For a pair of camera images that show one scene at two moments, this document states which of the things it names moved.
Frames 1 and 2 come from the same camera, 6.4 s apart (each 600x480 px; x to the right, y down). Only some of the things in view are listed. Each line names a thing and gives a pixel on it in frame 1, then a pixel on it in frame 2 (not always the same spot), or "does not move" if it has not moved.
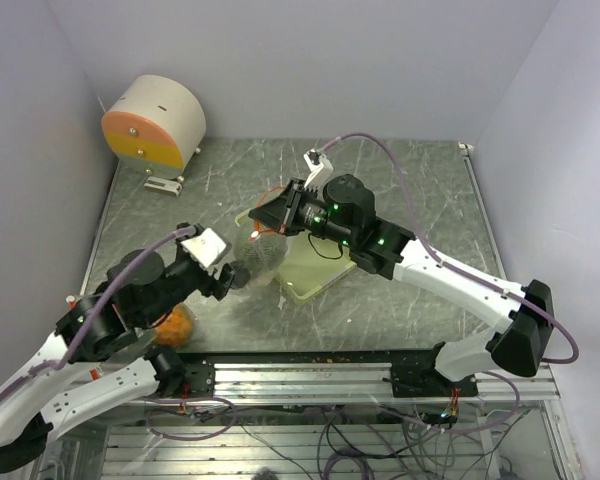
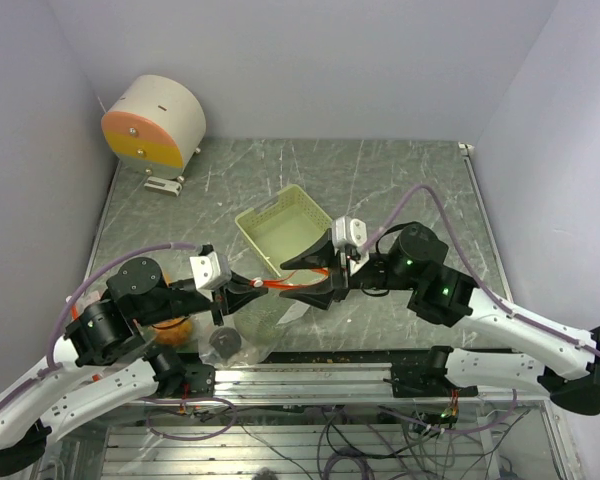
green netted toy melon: x=265 y=253 → x=257 y=321
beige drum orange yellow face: x=154 y=125 does not move
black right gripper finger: x=274 y=213 → x=319 y=296
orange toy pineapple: x=177 y=328 does not move
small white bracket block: x=162 y=186 does not move
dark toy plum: x=242 y=275 → x=226 y=341
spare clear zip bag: x=258 y=253 → x=250 y=334
